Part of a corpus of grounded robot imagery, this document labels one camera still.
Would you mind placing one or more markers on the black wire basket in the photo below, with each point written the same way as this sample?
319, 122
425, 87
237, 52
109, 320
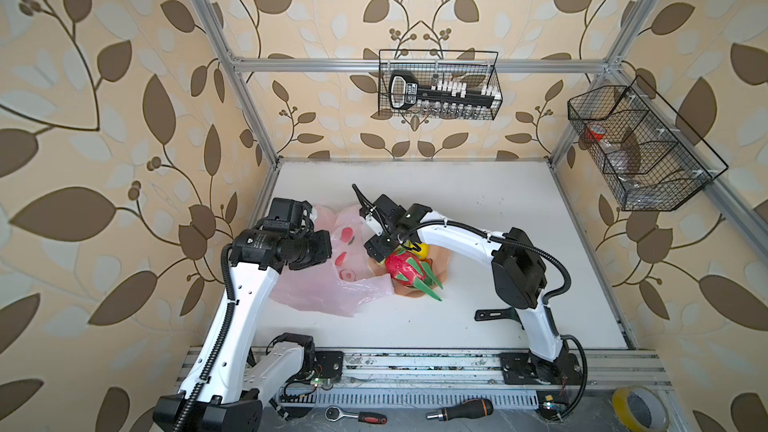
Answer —
652, 158
475, 68

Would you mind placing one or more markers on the pink plastic bag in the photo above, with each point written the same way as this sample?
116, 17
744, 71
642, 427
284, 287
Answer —
320, 288

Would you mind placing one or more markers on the pink wavy plate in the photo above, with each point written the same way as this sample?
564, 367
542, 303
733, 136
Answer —
439, 259

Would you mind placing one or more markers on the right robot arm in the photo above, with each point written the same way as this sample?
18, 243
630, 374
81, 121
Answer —
525, 277

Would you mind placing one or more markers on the black wire basket right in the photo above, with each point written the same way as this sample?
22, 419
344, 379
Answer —
652, 158

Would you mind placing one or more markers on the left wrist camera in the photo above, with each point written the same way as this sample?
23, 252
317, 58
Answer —
289, 216

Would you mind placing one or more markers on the black socket set holder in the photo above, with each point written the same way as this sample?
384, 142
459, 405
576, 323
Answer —
405, 92

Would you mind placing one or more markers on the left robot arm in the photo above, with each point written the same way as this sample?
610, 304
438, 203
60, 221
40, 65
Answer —
212, 396

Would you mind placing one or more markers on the black wire basket back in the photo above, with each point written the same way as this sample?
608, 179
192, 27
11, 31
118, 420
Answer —
475, 68

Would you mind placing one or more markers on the yellow lemon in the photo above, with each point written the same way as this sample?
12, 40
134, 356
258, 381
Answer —
420, 250

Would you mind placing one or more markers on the pink dragon fruit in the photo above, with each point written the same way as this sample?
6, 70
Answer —
411, 272

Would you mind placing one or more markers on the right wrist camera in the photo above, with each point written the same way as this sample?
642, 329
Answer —
372, 219

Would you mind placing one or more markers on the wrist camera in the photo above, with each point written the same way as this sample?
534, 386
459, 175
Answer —
372, 219
289, 216

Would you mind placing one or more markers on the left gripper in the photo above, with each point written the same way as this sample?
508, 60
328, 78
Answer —
323, 248

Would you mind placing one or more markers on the ratchet wrench red handle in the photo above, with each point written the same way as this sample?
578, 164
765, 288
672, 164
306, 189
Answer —
335, 414

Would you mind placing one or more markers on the yellow tape roll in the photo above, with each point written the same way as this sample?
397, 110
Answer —
640, 410

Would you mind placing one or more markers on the dark purple mangosteen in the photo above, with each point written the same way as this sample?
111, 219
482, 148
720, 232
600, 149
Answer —
348, 275

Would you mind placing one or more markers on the black adjustable wrench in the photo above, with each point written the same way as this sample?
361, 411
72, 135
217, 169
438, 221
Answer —
510, 313

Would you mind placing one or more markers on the black orange screwdriver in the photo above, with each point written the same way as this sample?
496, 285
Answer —
470, 409

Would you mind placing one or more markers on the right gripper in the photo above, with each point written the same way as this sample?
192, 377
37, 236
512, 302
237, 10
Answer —
376, 249

